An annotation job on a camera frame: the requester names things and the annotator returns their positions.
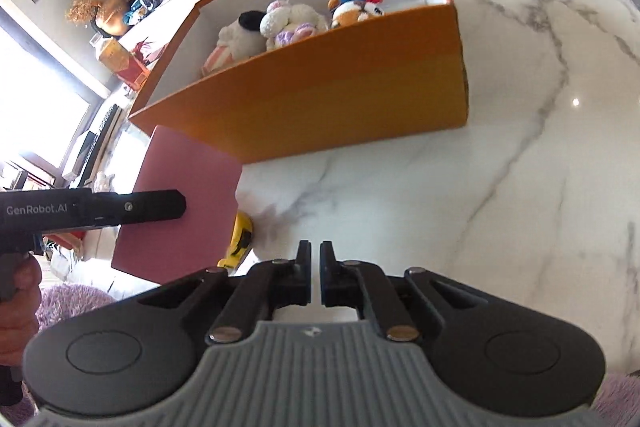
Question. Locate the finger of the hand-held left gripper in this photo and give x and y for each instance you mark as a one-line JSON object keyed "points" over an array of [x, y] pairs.
{"points": [[150, 207]]}

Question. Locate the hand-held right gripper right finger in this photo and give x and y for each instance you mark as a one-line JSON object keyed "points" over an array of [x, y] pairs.
{"points": [[327, 274]]}

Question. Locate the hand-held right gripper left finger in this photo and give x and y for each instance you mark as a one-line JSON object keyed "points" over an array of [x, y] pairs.
{"points": [[303, 274]]}

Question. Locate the pink box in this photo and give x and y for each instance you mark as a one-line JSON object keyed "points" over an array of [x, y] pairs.
{"points": [[185, 207]]}

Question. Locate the orange cardboard storage box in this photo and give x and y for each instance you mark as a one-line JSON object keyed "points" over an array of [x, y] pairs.
{"points": [[350, 82]]}

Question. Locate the person's left hand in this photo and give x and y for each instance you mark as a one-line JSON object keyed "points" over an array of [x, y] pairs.
{"points": [[20, 312]]}

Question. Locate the yellow toy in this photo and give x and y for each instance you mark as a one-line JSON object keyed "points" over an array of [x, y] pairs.
{"points": [[239, 243]]}

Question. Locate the black keyboard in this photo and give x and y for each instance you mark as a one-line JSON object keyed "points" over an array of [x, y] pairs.
{"points": [[106, 123]]}

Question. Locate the purple fuzzy stool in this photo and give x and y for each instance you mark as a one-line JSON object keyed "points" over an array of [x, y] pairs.
{"points": [[620, 402], [75, 307]]}

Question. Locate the red gift box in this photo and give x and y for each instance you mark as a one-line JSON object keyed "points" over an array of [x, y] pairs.
{"points": [[132, 72]]}

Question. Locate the yellow glass jar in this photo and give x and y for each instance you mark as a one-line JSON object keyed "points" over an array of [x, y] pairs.
{"points": [[114, 54]]}

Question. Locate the red artificial flowers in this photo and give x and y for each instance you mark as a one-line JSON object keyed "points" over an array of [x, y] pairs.
{"points": [[147, 49]]}

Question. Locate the cupcake plush with striped base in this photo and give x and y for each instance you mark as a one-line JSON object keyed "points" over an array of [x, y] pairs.
{"points": [[235, 39]]}

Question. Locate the brown round vase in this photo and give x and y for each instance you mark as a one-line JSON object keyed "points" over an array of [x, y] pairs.
{"points": [[114, 17]]}

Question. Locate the dried flower bunch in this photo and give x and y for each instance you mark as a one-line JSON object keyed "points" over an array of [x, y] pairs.
{"points": [[82, 9]]}

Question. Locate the white crochet bunny toy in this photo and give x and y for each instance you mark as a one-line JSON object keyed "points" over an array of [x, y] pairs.
{"points": [[297, 17]]}

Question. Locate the orange white duck plush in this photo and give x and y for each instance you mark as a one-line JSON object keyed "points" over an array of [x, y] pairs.
{"points": [[345, 9]]}

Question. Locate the white plush with red bow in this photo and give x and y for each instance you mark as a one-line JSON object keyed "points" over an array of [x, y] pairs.
{"points": [[375, 6]]}

